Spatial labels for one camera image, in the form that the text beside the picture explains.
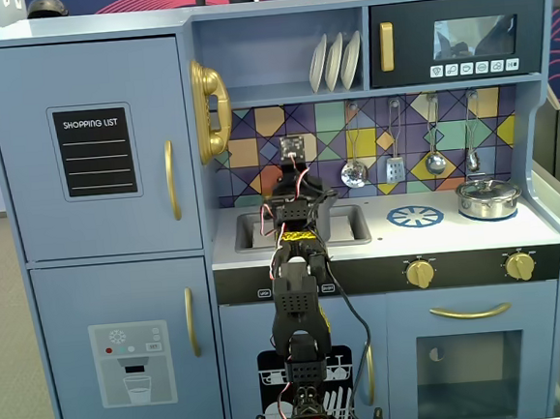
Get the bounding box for black microwave door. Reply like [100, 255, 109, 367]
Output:
[364, 0, 552, 90]

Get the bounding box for blue oven door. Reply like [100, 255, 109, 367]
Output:
[383, 279, 560, 419]

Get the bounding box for steel serving spoon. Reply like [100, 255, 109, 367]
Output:
[458, 89, 485, 173]

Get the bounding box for black cable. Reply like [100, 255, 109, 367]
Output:
[320, 253, 390, 419]

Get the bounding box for steel slotted spatula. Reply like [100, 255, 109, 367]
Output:
[379, 97, 409, 185]

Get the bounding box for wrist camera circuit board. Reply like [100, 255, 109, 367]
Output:
[279, 134, 307, 162]

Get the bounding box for gold dishwasher handle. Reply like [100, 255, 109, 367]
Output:
[362, 340, 378, 406]

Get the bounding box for blue dishwasher door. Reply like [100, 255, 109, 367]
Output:
[218, 291, 396, 419]

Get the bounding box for black helmet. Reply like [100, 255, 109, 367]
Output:
[25, 0, 70, 19]

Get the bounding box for red white servo wire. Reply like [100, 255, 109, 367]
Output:
[257, 199, 287, 294]

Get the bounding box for black shopping list board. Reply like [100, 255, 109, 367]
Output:
[46, 101, 144, 204]

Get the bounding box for black control panel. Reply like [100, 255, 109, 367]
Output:
[212, 242, 560, 308]

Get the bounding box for gold microwave handle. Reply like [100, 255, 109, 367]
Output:
[377, 21, 398, 74]

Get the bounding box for blue toy kitchen body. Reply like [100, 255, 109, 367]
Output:
[0, 0, 560, 419]

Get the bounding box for blue fridge door with dispenser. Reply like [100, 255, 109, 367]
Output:
[28, 254, 227, 419]

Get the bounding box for gold fridge door handle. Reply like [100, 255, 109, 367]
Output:
[183, 287, 202, 358]
[162, 139, 184, 222]

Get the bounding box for steel skimmer spoon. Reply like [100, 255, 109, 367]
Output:
[334, 100, 371, 190]

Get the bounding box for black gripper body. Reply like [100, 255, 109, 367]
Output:
[269, 159, 332, 207]

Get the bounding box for gold oven handle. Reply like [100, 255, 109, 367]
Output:
[428, 300, 514, 324]

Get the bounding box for gold stove knob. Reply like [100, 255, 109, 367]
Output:
[503, 250, 538, 283]
[403, 257, 437, 290]

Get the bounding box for gold toy telephone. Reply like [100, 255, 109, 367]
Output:
[188, 56, 237, 166]

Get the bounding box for gray toy sink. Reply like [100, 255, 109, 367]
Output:
[231, 201, 374, 255]

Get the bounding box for blue fridge door with chalkboard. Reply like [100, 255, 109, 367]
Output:
[0, 32, 204, 265]

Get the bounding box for white toy plate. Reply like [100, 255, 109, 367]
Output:
[320, 31, 348, 93]
[305, 32, 333, 95]
[336, 29, 366, 91]

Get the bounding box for shiny steel pot lid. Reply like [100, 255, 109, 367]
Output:
[457, 175, 518, 200]

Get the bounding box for steel ladle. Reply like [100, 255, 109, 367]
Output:
[419, 92, 448, 177]

